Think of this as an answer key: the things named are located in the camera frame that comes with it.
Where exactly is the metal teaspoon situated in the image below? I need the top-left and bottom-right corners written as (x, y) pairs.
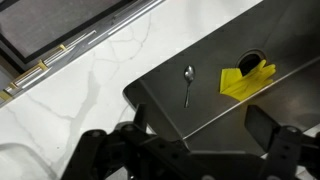
top-left (184, 65), bottom-right (195, 108)

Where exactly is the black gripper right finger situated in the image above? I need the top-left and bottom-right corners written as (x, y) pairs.
top-left (245, 105), bottom-right (280, 152)

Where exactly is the gold cabinet handle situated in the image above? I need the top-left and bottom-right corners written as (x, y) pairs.
top-left (0, 44), bottom-right (69, 102)

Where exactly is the stainless steel sink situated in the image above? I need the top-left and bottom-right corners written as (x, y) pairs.
top-left (123, 0), bottom-right (320, 155)

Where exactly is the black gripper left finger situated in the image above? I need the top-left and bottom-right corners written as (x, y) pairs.
top-left (133, 104), bottom-right (147, 132)

